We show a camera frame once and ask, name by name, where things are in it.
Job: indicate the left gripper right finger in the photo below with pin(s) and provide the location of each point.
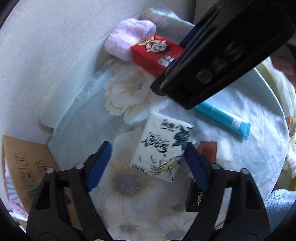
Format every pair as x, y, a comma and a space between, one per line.
199, 166

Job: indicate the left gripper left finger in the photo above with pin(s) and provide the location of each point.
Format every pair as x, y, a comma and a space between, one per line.
96, 164

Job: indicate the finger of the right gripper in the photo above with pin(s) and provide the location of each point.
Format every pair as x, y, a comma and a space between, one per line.
189, 37

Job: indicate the dark red lipstick case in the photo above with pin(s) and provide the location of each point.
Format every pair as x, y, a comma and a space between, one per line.
208, 149

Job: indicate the small black square compact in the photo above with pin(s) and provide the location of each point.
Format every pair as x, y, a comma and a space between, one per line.
194, 198

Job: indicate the red cartoon carton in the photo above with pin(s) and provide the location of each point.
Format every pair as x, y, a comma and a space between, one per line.
155, 53

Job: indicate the white tissue packet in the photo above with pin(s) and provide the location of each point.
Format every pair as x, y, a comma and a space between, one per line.
161, 146

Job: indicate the blue cream tube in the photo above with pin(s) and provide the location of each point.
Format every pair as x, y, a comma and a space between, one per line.
231, 121

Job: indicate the pink fluffy towel roll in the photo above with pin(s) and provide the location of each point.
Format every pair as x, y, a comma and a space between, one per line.
126, 34

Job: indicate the person's right hand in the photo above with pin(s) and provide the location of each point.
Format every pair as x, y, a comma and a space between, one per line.
284, 65

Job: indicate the floral light blue cloth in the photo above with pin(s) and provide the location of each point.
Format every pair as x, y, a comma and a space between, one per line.
114, 106

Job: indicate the brown cardboard box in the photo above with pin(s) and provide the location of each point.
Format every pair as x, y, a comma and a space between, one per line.
27, 163

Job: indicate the grey blue towel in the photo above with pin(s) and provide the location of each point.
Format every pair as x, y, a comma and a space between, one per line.
278, 205

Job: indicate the pink patterned box liner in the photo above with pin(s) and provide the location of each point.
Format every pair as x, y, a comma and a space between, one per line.
13, 198

